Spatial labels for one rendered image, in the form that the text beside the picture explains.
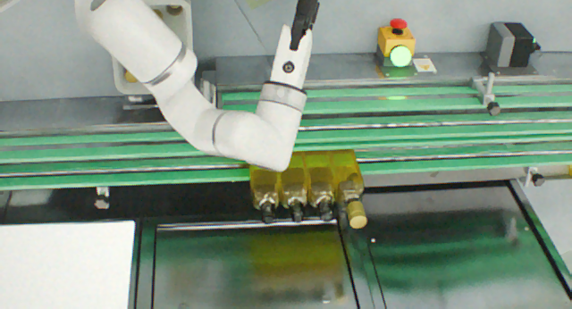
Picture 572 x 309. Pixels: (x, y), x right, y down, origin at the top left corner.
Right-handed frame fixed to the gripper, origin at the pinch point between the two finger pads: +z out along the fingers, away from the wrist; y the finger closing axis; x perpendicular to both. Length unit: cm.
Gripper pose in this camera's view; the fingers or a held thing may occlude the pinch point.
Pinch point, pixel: (308, 4)
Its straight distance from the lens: 115.6
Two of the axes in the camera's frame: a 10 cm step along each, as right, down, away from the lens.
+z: 2.6, -9.6, 1.1
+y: 0.5, 1.3, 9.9
